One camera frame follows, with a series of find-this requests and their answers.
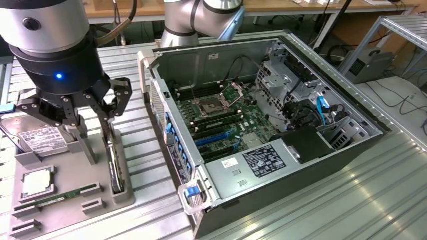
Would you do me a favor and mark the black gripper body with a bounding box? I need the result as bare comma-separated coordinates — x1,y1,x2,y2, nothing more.
8,33,114,101

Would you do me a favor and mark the graphics card with metal bracket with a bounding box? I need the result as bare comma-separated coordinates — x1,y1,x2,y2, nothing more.
99,116,131,197

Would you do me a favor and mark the silver hard disk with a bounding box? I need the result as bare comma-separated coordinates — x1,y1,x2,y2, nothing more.
0,116,79,158

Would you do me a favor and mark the black RAM slot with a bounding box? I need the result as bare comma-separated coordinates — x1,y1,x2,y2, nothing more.
175,84,221,96
178,88,222,101

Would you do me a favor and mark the CPU socket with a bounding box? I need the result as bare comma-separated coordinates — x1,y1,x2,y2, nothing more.
198,98,230,118

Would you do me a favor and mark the silver CPU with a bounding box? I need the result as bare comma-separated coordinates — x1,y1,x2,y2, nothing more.
22,171,57,195

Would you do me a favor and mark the black RAM stick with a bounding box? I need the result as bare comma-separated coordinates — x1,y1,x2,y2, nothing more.
191,113,245,131

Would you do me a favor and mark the grey parts rack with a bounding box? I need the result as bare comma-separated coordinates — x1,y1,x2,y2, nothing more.
8,117,137,240

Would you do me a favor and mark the blue expansion slot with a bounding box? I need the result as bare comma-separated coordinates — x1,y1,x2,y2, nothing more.
194,132,230,147

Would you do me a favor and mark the metal socket cover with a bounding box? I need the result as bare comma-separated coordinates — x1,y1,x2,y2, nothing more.
218,83,250,105

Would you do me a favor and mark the black expansion slot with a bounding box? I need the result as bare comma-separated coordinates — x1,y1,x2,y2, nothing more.
202,146,235,161

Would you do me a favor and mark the green RAM stick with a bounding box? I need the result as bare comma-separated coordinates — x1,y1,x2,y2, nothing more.
31,186,98,209

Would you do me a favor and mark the green motherboard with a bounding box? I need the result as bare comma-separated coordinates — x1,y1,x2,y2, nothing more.
173,79,279,161

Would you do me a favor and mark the blue case latch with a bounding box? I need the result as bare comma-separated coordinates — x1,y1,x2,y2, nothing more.
185,186,201,200

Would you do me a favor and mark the silver chipset heatsink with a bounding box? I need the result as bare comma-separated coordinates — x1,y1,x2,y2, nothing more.
242,134,266,149

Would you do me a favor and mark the silver power supply unit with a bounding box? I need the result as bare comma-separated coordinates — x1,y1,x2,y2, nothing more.
205,139,303,201

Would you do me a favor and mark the silver disk bay cage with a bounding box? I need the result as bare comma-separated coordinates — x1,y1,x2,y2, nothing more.
255,41,321,131

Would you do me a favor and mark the black fan shroud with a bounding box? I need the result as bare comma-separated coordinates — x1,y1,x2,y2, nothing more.
269,126,337,165

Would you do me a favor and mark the wooden desk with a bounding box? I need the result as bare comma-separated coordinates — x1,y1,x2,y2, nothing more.
83,0,418,26

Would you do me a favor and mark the open black PC case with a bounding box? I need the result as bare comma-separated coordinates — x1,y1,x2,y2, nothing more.
137,34,391,240

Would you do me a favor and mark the grey cable with plug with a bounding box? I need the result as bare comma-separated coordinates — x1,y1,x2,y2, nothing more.
113,0,130,46

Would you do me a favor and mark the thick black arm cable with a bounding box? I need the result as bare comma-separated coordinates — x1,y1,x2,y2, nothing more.
98,0,139,46

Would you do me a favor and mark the looped black wire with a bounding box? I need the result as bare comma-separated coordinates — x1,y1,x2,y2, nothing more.
229,56,266,84

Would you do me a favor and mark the straight black wire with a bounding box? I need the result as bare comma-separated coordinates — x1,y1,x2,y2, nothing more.
285,72,303,101

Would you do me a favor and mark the black wire bundle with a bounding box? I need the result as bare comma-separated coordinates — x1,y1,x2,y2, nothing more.
282,99,322,131

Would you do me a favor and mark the blue wire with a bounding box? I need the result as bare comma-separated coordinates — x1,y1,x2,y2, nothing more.
315,95,333,126

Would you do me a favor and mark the grey box with handle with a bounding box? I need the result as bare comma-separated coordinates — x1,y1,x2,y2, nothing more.
338,48,399,85

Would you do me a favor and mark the thin black cable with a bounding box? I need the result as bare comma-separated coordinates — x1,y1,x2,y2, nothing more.
365,81,427,116

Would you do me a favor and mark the aluminium slat frame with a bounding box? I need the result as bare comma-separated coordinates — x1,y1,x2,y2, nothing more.
337,14,427,79

